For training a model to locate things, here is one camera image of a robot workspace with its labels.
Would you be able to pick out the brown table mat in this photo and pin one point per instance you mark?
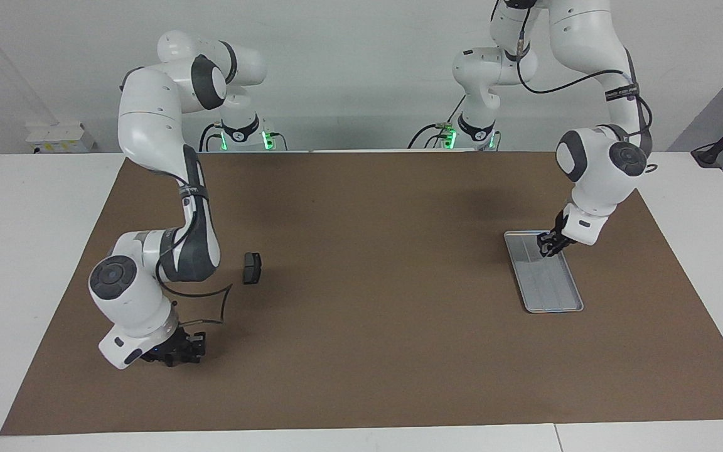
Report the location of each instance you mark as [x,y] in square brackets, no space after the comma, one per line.
[361,351]

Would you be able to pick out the silver metal tray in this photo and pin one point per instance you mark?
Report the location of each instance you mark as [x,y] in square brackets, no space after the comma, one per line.
[546,282]

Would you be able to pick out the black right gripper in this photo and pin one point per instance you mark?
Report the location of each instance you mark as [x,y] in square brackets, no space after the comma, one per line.
[176,345]

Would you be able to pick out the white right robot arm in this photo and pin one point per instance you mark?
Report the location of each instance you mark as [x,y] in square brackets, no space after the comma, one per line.
[148,125]

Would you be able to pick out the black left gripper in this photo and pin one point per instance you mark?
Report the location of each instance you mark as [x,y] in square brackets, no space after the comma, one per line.
[559,231]

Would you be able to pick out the white wall box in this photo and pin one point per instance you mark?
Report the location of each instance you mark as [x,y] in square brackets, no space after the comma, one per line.
[60,138]

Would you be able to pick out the dark rectangular brake pad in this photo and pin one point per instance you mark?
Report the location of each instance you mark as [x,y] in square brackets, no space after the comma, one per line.
[251,269]

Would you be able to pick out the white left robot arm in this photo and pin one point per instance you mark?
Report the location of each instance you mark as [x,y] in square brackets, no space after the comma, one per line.
[587,37]

